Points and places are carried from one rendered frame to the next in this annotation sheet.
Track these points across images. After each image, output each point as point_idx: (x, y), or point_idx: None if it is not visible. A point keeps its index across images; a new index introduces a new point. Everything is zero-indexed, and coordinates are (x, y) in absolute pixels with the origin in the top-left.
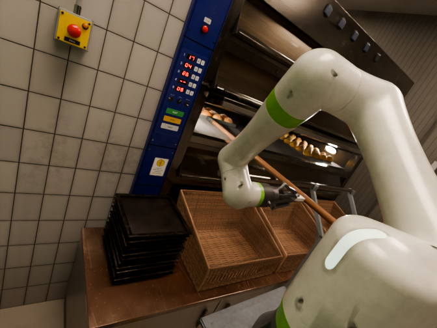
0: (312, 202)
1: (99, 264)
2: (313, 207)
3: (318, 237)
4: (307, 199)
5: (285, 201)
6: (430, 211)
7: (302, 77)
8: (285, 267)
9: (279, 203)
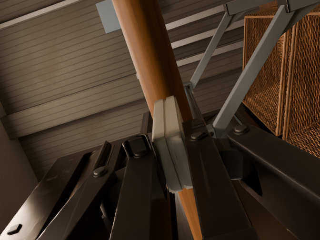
0: (136, 56)
1: None
2: (145, 22)
3: (296, 12)
4: (149, 90)
5: (219, 191)
6: None
7: None
8: None
9: (318, 237)
